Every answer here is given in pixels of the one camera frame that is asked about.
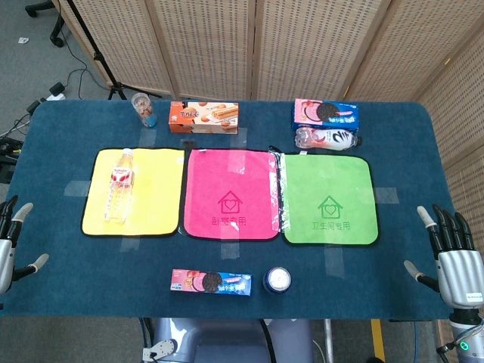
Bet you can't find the clear tape piece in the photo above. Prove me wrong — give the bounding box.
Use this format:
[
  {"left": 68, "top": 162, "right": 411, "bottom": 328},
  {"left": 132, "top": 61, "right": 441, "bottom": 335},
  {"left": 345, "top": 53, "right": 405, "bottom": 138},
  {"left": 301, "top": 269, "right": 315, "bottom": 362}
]
[
  {"left": 324, "top": 245, "right": 347, "bottom": 277},
  {"left": 228, "top": 150, "right": 247, "bottom": 175},
  {"left": 119, "top": 234, "right": 141, "bottom": 253},
  {"left": 228, "top": 127, "right": 249, "bottom": 150},
  {"left": 219, "top": 240, "right": 241, "bottom": 261},
  {"left": 138, "top": 127, "right": 158, "bottom": 149},
  {"left": 63, "top": 180, "right": 92, "bottom": 197},
  {"left": 373, "top": 187, "right": 400, "bottom": 204}
]

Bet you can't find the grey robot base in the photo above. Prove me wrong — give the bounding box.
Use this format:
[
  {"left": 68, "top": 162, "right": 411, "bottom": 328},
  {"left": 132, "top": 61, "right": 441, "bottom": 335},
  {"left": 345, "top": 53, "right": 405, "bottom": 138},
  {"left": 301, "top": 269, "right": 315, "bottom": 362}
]
[{"left": 141, "top": 317, "right": 315, "bottom": 363}]

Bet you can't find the slim Oreo cookie box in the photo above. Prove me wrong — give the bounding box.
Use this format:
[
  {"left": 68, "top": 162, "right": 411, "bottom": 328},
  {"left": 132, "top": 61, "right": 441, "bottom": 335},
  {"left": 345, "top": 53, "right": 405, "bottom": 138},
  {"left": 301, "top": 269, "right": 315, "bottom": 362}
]
[{"left": 169, "top": 268, "right": 253, "bottom": 298}]

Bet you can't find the orange biscuit roll box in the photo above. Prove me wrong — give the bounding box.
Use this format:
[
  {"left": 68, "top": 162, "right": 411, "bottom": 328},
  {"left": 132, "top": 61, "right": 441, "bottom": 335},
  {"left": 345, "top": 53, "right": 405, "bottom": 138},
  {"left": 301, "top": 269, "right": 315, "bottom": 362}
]
[{"left": 168, "top": 101, "right": 240, "bottom": 135}]

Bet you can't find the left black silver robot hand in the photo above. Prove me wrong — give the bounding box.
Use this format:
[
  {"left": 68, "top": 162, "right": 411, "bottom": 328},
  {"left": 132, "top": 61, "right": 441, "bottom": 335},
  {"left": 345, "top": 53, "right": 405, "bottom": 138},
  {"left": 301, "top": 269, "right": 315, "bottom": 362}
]
[{"left": 0, "top": 195, "right": 50, "bottom": 296}]

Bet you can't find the large Oreo cookie box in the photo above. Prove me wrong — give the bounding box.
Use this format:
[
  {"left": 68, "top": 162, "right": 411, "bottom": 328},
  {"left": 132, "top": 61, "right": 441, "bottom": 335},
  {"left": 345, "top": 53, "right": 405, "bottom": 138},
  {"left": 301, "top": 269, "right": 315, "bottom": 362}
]
[{"left": 293, "top": 98, "right": 360, "bottom": 133}]

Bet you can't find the metal table leg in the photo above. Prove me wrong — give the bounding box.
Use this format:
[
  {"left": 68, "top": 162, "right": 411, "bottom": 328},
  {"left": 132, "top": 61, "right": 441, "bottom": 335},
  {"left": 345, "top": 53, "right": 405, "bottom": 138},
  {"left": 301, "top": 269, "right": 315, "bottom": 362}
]
[{"left": 323, "top": 319, "right": 336, "bottom": 363}]

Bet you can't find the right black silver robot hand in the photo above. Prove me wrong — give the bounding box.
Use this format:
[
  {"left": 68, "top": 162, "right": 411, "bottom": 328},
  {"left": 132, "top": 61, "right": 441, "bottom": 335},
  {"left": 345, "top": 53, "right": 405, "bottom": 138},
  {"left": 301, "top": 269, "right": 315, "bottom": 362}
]
[{"left": 403, "top": 203, "right": 484, "bottom": 309}]

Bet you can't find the clear cup with snacks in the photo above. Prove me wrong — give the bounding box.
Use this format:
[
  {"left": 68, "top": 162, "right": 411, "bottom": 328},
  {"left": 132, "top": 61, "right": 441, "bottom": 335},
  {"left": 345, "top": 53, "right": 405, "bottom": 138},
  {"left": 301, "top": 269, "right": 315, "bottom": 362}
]
[{"left": 131, "top": 92, "right": 158, "bottom": 129}]

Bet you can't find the black office chair base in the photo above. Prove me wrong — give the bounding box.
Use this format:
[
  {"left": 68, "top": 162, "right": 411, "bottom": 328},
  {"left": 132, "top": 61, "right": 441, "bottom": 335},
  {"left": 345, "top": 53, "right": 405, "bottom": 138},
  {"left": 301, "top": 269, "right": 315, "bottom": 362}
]
[{"left": 24, "top": 0, "right": 67, "bottom": 48}]

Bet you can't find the black floor equipment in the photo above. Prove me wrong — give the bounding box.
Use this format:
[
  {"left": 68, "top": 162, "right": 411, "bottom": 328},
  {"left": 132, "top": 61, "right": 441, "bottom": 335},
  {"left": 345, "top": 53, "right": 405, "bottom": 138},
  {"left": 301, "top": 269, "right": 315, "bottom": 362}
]
[{"left": 0, "top": 138, "right": 23, "bottom": 182}]

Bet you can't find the long clear tape strip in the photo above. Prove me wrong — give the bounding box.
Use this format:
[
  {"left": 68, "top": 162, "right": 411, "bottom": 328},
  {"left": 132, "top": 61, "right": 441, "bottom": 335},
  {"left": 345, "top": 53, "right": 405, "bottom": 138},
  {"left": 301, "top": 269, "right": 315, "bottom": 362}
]
[{"left": 267, "top": 149, "right": 291, "bottom": 231}]

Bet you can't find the blue white drink can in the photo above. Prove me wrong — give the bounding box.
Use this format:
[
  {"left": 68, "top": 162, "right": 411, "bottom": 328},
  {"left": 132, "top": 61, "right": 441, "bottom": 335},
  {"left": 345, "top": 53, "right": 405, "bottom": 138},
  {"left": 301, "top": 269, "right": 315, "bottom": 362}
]
[{"left": 262, "top": 265, "right": 293, "bottom": 295}]

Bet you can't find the white peach drink bottle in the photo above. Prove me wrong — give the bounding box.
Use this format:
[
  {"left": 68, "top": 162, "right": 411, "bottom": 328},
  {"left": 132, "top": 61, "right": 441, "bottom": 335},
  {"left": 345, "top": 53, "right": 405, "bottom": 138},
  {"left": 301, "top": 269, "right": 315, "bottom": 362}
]
[{"left": 294, "top": 126, "right": 364, "bottom": 152}]

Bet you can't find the pink cloth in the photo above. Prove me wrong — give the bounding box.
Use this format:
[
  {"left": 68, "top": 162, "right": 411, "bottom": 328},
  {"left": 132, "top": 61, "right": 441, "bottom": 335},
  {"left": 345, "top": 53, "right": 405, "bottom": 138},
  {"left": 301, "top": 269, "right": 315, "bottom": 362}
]
[{"left": 183, "top": 148, "right": 283, "bottom": 242}]

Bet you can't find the clear plastic water bottle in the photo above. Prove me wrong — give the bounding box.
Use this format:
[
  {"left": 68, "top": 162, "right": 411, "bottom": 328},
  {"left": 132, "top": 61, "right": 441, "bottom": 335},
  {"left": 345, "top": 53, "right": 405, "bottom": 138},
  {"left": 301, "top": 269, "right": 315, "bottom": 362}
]
[{"left": 104, "top": 147, "right": 136, "bottom": 224}]

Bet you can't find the blue tablecloth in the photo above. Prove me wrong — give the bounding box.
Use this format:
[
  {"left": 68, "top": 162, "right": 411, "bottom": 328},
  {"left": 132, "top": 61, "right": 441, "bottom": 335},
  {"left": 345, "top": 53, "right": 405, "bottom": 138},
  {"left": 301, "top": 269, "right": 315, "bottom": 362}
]
[{"left": 0, "top": 98, "right": 455, "bottom": 322}]

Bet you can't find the green cloth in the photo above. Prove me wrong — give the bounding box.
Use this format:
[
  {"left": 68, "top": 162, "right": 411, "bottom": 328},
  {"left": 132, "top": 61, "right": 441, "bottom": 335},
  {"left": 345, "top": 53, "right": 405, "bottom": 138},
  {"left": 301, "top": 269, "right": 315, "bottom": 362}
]
[{"left": 281, "top": 153, "right": 380, "bottom": 247}]

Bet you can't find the black tripod stand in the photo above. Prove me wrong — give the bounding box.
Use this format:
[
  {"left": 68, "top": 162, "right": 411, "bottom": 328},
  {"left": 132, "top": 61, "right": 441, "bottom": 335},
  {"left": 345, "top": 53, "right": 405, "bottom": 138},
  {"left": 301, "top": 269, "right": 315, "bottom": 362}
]
[{"left": 66, "top": 0, "right": 129, "bottom": 101}]

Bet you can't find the yellow cloth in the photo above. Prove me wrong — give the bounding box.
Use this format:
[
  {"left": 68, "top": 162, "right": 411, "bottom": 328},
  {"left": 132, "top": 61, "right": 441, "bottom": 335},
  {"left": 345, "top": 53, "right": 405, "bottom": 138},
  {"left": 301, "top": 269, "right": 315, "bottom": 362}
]
[{"left": 81, "top": 147, "right": 186, "bottom": 238}]

